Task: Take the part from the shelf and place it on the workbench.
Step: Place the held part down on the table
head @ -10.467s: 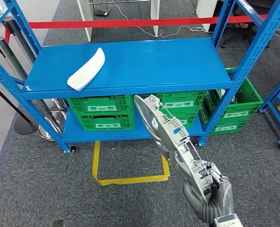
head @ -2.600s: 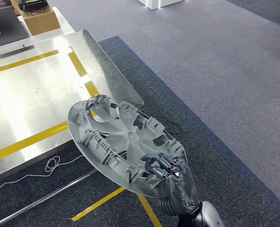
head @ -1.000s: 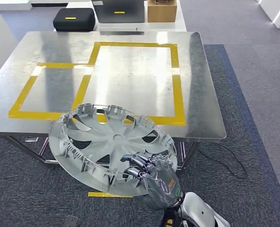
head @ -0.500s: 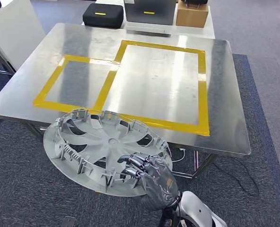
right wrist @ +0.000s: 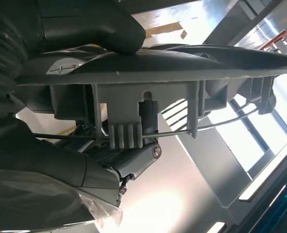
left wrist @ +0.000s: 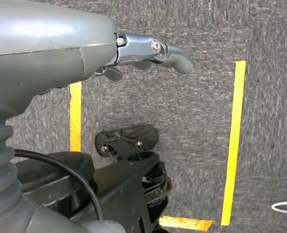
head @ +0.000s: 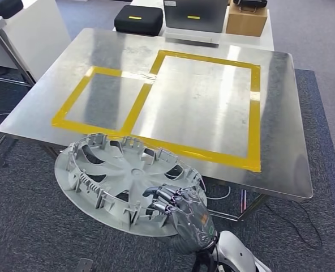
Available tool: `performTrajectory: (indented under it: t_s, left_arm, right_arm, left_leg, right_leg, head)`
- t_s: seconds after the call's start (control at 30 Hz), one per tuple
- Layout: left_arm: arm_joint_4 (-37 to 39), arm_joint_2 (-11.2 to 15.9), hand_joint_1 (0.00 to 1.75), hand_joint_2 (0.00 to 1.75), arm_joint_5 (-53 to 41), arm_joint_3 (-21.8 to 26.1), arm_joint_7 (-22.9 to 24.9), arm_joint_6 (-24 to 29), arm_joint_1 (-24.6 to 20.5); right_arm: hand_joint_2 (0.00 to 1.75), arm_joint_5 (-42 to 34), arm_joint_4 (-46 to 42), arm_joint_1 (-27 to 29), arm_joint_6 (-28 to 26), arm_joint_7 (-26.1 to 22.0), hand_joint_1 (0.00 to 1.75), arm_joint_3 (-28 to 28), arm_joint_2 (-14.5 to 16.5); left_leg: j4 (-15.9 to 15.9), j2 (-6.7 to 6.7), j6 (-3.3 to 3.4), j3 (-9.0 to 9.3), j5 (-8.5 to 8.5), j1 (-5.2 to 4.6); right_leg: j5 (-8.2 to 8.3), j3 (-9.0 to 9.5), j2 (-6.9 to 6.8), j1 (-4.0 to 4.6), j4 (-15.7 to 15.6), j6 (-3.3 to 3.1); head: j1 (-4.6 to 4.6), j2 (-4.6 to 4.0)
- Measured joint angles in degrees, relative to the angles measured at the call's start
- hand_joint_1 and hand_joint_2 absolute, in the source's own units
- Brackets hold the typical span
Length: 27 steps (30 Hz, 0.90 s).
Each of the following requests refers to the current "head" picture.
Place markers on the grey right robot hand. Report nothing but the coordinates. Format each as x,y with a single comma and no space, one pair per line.
192,221

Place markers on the silver plastic wheel hubcap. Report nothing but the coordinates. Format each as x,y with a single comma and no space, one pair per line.
136,174

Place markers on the steel workbench table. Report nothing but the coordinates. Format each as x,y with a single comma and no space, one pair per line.
113,52

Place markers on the small yellow tape square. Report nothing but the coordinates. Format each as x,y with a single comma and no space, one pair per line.
68,107

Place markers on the grey hard case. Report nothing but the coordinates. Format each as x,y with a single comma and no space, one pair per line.
195,17

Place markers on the brown cardboard box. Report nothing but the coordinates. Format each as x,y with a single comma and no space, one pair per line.
245,23

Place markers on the black zip case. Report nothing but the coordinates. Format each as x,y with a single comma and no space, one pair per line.
139,22

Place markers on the black item on box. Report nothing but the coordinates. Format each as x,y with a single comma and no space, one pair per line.
250,3

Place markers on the white panel desk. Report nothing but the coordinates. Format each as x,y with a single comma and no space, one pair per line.
37,37

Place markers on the black padded case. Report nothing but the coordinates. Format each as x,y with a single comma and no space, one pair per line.
3,7

